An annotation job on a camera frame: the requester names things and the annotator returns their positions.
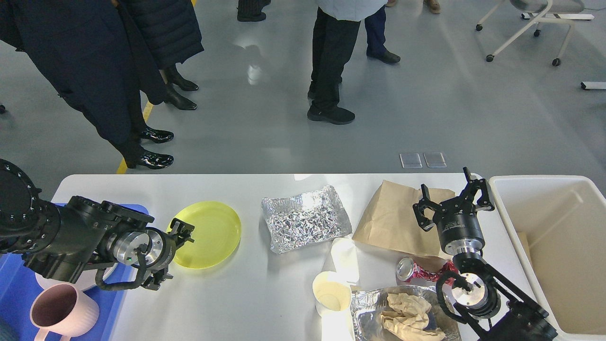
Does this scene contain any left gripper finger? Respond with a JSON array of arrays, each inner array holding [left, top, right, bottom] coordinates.
[[168, 218, 195, 250], [141, 268, 173, 291]]

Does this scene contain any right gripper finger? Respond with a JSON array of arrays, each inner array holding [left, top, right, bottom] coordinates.
[[412, 184, 443, 232], [457, 167, 494, 212]]

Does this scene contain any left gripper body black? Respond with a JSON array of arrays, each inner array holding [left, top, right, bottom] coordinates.
[[113, 227, 176, 274]]

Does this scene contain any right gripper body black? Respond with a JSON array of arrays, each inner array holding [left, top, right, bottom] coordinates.
[[433, 199, 485, 256]]

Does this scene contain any yellow plastic plate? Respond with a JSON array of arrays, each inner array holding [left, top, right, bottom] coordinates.
[[174, 201, 241, 269]]

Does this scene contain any pink mug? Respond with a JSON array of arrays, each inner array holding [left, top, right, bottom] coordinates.
[[29, 283, 99, 341]]

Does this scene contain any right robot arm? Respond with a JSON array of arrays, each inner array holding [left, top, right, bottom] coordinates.
[[412, 168, 558, 341]]

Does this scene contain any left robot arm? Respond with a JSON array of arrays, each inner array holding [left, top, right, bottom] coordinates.
[[0, 160, 195, 291]]

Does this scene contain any brown paper bag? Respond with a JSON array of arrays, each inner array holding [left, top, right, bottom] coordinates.
[[353, 180, 452, 260]]

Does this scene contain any crushed red soda can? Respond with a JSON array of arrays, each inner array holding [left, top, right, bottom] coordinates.
[[395, 257, 459, 284]]

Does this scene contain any right floor outlet plate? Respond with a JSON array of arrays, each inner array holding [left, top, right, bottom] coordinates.
[[423, 152, 447, 168]]

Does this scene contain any floor outlet plate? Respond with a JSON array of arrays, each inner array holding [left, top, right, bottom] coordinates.
[[423, 152, 447, 168], [400, 153, 423, 169]]

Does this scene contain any left floor outlet plate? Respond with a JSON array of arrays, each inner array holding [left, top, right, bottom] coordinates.
[[400, 153, 423, 169]]

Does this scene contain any pink plate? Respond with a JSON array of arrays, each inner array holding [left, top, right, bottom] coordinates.
[[35, 264, 117, 291]]

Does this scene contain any white plastic bin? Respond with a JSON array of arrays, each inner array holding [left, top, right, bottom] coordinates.
[[489, 175, 606, 341]]

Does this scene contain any white paper cup lying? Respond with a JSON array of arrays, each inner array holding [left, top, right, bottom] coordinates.
[[330, 237, 360, 284]]

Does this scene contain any foil tray with paper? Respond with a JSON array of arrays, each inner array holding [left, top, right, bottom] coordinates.
[[350, 285, 461, 341]]

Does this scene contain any crumpled foil tray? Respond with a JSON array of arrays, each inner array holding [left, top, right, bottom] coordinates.
[[261, 185, 352, 254]]

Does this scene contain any white paper cup upright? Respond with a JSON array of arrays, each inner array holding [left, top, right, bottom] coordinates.
[[312, 270, 352, 317]]

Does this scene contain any white furniture leg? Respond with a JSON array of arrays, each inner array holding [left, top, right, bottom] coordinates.
[[580, 81, 606, 90]]

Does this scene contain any person in black puffer coat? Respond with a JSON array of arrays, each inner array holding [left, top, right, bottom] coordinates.
[[119, 0, 204, 110]]

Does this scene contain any person in dark coat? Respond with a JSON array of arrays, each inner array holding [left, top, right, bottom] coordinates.
[[1, 0, 174, 169]]

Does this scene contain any person in navy trousers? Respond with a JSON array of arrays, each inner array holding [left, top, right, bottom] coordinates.
[[364, 6, 401, 64]]

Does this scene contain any person in brown shoes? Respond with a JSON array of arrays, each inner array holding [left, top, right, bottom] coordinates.
[[386, 0, 441, 14]]

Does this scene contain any white rolling chair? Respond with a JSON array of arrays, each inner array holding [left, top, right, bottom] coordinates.
[[475, 0, 596, 67]]

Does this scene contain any person in light jacket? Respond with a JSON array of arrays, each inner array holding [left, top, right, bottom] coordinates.
[[307, 0, 387, 125]]

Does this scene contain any person with black shoes behind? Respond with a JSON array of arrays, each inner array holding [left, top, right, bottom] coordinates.
[[237, 0, 271, 22]]

